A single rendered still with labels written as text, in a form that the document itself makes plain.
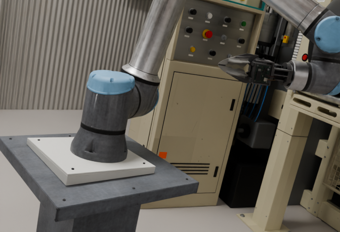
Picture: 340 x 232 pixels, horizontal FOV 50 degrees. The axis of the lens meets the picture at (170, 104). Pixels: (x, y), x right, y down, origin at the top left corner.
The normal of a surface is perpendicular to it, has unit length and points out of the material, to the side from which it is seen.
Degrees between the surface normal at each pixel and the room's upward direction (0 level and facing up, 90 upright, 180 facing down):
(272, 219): 90
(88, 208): 90
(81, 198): 0
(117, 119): 88
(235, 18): 90
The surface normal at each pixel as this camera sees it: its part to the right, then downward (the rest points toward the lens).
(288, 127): -0.89, -0.09
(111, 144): 0.59, -0.10
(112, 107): 0.33, 0.22
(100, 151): 0.25, -0.14
